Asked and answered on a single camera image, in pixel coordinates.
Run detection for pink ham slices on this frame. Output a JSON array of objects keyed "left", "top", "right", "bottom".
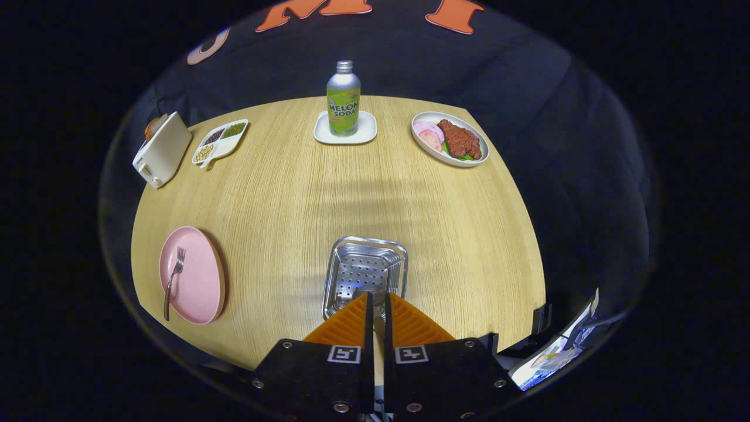
[{"left": 414, "top": 121, "right": 446, "bottom": 154}]

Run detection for printed paper sheets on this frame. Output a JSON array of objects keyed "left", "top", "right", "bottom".
[{"left": 509, "top": 287, "right": 602, "bottom": 392}]

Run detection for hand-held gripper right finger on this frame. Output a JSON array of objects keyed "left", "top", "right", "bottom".
[{"left": 384, "top": 292, "right": 509, "bottom": 420}]

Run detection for square white coaster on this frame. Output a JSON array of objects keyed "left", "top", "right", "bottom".
[{"left": 313, "top": 110, "right": 378, "bottom": 145}]

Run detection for white oval food plate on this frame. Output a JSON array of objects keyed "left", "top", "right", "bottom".
[{"left": 411, "top": 111, "right": 490, "bottom": 169}]

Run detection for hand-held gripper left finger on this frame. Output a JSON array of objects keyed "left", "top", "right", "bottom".
[{"left": 252, "top": 292, "right": 376, "bottom": 420}]

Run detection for white divided bean dish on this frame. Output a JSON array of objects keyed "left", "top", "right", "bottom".
[{"left": 192, "top": 119, "right": 249, "bottom": 170}]

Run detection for brown fried meat piece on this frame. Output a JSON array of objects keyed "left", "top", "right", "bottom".
[{"left": 437, "top": 119, "right": 482, "bottom": 160}]

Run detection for pink round plate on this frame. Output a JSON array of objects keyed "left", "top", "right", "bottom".
[{"left": 159, "top": 226, "right": 226, "bottom": 325}]

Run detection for green label soda bottle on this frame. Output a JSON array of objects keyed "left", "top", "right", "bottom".
[{"left": 326, "top": 60, "right": 362, "bottom": 137}]

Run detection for toast bread slice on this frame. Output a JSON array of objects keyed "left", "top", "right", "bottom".
[{"left": 145, "top": 113, "right": 169, "bottom": 142}]

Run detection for cream toaster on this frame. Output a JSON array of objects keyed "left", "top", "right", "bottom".
[{"left": 132, "top": 111, "right": 193, "bottom": 189}]

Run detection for metal fork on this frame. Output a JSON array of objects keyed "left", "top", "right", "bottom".
[{"left": 163, "top": 246, "right": 186, "bottom": 322}]

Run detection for green lettuce leaf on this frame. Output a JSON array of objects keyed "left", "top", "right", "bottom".
[{"left": 442, "top": 141, "right": 476, "bottom": 162}]

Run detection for perforated metal tray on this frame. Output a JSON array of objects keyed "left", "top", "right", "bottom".
[{"left": 322, "top": 236, "right": 409, "bottom": 321}]

